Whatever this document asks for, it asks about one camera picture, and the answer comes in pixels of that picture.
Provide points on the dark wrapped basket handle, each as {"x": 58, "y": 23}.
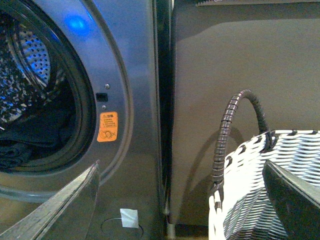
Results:
{"x": 218, "y": 166}

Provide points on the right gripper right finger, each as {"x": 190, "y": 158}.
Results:
{"x": 295, "y": 201}

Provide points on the grey front-load washing machine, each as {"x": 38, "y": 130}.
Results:
{"x": 63, "y": 60}

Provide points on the white woven laundry basket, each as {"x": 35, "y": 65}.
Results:
{"x": 242, "y": 210}

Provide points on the dark blue garment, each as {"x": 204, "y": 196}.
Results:
{"x": 20, "y": 142}

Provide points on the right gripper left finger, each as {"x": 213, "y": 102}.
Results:
{"x": 66, "y": 215}

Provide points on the orange warning sticker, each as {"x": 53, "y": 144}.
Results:
{"x": 108, "y": 127}

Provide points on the white tape piece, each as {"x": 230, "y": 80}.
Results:
{"x": 129, "y": 218}

